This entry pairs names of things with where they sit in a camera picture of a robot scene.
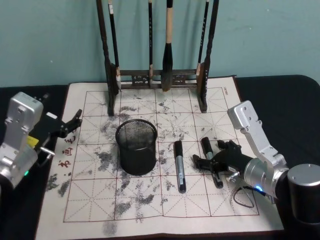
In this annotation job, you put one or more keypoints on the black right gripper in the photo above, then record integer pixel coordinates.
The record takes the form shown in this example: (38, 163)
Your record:
(231, 157)

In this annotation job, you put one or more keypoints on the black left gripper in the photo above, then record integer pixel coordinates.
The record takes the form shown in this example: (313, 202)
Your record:
(46, 128)

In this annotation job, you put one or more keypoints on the black marker pen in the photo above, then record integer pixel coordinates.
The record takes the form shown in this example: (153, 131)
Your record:
(180, 165)
(207, 147)

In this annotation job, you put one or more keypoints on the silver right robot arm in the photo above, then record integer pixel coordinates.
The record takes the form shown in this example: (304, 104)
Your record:
(265, 160)

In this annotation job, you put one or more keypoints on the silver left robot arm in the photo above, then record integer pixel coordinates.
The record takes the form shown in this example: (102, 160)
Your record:
(17, 125)

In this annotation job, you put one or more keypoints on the black mesh pen cup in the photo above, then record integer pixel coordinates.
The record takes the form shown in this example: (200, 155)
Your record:
(137, 152)

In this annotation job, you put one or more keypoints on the white gridded calligraphy felt mat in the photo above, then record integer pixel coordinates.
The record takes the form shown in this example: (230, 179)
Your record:
(92, 200)

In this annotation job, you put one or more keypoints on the black table cloth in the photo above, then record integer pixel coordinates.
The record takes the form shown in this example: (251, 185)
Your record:
(275, 92)

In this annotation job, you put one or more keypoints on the thin black white-tipped brush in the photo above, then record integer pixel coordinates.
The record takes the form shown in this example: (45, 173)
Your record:
(113, 37)

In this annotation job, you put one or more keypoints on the dark wooden brush rack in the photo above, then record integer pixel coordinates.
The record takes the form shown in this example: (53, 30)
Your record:
(160, 73)

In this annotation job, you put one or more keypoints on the thin black calligraphy brush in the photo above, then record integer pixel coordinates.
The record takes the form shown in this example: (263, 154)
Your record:
(150, 37)

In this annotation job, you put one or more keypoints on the thin black brown-tipped brush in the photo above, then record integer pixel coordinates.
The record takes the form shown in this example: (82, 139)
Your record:
(203, 37)

